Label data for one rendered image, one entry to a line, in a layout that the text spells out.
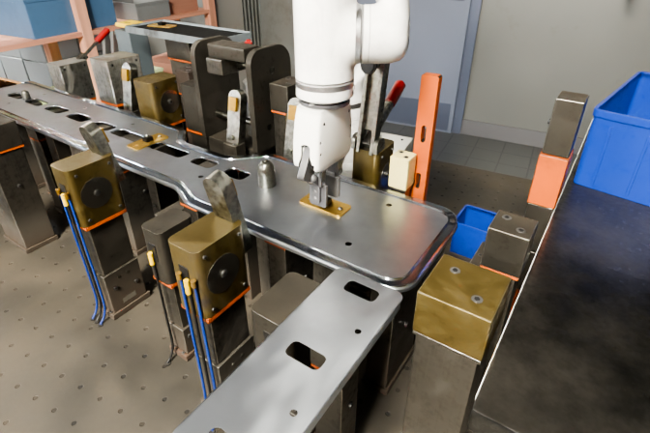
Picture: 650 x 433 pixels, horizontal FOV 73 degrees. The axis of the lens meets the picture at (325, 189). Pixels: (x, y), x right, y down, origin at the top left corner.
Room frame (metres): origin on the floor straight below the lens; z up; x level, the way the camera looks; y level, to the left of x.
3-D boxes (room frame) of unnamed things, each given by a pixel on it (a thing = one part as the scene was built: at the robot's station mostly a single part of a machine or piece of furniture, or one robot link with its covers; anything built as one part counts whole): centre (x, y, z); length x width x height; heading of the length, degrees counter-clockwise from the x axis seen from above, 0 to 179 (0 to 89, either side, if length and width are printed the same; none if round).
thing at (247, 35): (1.30, 0.39, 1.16); 0.37 x 0.14 x 0.02; 56
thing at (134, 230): (0.94, 0.45, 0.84); 0.12 x 0.05 x 0.29; 146
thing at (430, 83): (0.70, -0.17, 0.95); 0.03 x 0.01 x 0.50; 56
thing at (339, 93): (0.63, 0.00, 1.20); 0.09 x 0.08 x 0.03; 146
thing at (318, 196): (0.61, 0.02, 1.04); 0.03 x 0.03 x 0.07; 56
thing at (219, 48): (1.00, 0.19, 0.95); 0.18 x 0.13 x 0.49; 56
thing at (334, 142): (0.63, 0.00, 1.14); 0.10 x 0.07 x 0.11; 146
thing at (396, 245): (0.90, 0.41, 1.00); 1.38 x 0.22 x 0.02; 56
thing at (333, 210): (0.63, 0.00, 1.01); 0.08 x 0.04 x 0.01; 56
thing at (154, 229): (0.59, 0.27, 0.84); 0.10 x 0.05 x 0.29; 146
